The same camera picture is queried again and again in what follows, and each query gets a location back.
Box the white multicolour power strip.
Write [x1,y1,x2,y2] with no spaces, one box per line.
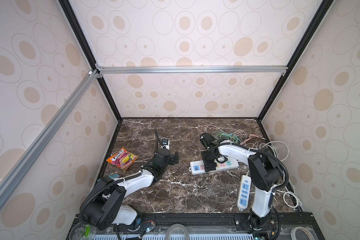
[189,158,239,175]

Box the white blue power strip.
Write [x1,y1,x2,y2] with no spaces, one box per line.
[237,175,252,212]

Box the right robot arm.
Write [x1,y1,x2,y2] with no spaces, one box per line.
[200,133,289,225]

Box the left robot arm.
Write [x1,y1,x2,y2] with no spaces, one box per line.
[79,148,179,231]

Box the orange snack bag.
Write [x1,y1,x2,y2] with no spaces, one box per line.
[107,148,139,172]

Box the teal snack bag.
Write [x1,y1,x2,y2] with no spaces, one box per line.
[108,174,120,180]

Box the clear tube loop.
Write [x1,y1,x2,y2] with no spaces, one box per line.
[164,223,190,240]

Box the horizontal aluminium bar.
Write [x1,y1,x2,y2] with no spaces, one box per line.
[96,65,288,74]

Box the clear plastic cup green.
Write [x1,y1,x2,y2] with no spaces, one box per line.
[68,223,98,240]

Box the tape roll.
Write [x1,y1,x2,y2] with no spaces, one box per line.
[290,227,315,240]

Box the left diagonal aluminium bar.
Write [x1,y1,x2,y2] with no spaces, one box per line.
[0,69,100,211]

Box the green cable bundle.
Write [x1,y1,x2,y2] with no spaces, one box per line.
[211,130,244,145]

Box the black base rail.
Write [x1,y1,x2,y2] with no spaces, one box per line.
[67,211,326,240]

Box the thick white power cord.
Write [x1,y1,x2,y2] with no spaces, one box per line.
[259,140,301,209]

